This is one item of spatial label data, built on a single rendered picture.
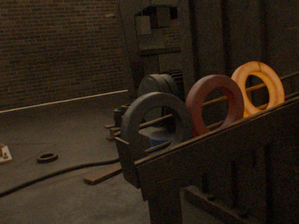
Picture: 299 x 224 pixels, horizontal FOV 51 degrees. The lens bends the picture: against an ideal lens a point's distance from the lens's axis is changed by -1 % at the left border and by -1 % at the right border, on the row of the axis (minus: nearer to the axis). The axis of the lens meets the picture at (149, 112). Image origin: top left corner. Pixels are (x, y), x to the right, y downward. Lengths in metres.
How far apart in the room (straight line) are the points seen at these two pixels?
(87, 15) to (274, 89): 6.33
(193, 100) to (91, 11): 6.48
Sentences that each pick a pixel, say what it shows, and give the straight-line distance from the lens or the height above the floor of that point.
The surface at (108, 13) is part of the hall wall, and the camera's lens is 7.31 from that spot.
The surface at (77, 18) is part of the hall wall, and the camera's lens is 7.06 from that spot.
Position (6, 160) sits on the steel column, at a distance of 3.12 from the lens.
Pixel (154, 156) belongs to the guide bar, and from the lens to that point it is 0.71.
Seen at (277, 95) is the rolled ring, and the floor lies 0.67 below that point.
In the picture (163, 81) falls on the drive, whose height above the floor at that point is 0.63.
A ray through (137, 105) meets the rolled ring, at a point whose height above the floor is 0.73.
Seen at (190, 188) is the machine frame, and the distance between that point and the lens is 1.81.
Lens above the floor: 0.84
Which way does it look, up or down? 11 degrees down
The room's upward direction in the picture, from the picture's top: 6 degrees counter-clockwise
